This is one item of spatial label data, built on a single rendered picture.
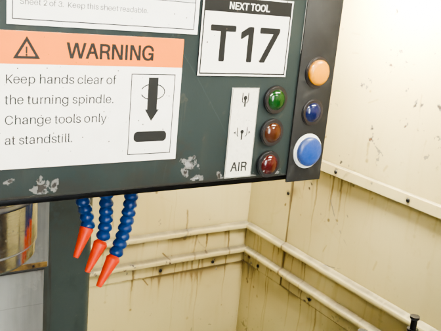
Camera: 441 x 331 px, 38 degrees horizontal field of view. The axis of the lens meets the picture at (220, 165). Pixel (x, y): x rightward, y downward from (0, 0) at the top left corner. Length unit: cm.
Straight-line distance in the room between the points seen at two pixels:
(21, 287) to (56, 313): 13
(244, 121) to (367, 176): 100
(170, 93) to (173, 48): 4
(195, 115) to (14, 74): 16
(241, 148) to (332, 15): 16
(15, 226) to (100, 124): 19
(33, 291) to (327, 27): 85
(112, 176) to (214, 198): 136
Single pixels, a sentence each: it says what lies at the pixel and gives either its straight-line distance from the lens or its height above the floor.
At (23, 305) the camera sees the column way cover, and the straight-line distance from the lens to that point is 131.
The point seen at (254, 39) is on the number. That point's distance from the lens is 59.
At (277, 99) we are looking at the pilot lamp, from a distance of 61.
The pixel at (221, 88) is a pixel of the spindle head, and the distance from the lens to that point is 58.
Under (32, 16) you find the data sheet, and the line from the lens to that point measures 50.
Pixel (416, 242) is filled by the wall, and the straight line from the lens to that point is 151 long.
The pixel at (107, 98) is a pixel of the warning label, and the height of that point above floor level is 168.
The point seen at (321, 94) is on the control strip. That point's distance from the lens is 65.
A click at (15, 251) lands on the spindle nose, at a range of 69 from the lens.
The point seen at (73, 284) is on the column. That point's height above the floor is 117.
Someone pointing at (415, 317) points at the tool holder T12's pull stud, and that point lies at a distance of 102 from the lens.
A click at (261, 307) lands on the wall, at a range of 201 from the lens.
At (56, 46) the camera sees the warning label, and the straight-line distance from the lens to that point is 50.
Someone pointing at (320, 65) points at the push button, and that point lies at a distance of 63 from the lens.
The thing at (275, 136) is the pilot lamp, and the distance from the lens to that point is 61.
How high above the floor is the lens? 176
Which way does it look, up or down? 15 degrees down
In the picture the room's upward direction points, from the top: 5 degrees clockwise
